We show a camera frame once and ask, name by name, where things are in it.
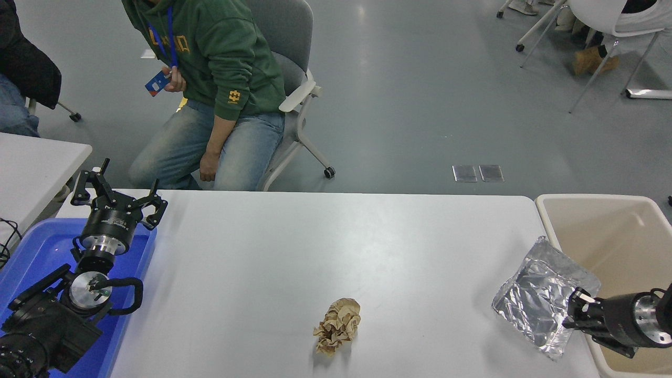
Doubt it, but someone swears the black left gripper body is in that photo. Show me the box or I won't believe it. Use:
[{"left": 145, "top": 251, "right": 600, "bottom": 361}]
[{"left": 80, "top": 202, "right": 138, "bottom": 245}]

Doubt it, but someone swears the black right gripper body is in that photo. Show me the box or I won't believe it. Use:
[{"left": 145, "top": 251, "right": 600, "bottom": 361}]
[{"left": 598, "top": 293, "right": 639, "bottom": 348}]

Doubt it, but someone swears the blue lanyard with badge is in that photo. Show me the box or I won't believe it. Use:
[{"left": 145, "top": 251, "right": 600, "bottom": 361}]
[{"left": 144, "top": 5, "right": 180, "bottom": 98}]

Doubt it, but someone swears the person's left hand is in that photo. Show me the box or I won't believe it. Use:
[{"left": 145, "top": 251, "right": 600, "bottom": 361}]
[{"left": 198, "top": 152, "right": 221, "bottom": 183}]

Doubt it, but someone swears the person's right hand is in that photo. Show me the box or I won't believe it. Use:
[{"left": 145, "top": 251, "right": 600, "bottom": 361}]
[{"left": 162, "top": 66, "right": 187, "bottom": 93}]

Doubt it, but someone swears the white side table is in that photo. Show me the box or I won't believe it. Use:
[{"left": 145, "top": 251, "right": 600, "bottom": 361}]
[{"left": 0, "top": 133, "right": 92, "bottom": 251}]

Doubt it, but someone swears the chair leg with black caster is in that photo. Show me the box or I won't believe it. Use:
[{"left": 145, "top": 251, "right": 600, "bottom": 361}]
[{"left": 26, "top": 97, "right": 82, "bottom": 123}]

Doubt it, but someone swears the blue plastic tray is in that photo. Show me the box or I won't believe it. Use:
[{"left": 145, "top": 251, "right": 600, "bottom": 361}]
[{"left": 0, "top": 218, "right": 158, "bottom": 378}]

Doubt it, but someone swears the large pale bin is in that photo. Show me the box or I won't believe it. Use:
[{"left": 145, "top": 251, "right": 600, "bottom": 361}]
[{"left": 534, "top": 194, "right": 672, "bottom": 378}]

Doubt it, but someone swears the person in dark jacket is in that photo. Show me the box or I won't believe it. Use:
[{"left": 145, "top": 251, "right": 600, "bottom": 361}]
[{"left": 0, "top": 0, "right": 62, "bottom": 138}]

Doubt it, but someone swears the grey wheeled office chair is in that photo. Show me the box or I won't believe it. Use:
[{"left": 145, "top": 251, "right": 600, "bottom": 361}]
[{"left": 239, "top": 0, "right": 337, "bottom": 192}]

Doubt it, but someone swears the crumpled tan paper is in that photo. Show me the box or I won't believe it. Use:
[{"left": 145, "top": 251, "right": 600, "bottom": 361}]
[{"left": 313, "top": 298, "right": 362, "bottom": 358}]

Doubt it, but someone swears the seated person with tan boots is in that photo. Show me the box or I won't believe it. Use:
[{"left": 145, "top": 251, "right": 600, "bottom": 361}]
[{"left": 556, "top": 0, "right": 672, "bottom": 77}]

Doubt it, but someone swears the white chair with metal legs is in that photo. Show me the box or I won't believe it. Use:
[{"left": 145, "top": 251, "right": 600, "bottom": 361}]
[{"left": 520, "top": 0, "right": 667, "bottom": 113}]

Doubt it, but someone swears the black cable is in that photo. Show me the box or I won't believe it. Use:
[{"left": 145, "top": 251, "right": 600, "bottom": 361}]
[{"left": 0, "top": 217, "right": 23, "bottom": 268}]

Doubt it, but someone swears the white floor rail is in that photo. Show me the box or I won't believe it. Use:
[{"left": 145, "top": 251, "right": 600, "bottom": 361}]
[{"left": 625, "top": 89, "right": 672, "bottom": 100}]

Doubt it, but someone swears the white wheeled frame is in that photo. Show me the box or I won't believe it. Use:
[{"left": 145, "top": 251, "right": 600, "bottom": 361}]
[{"left": 496, "top": 0, "right": 570, "bottom": 53}]

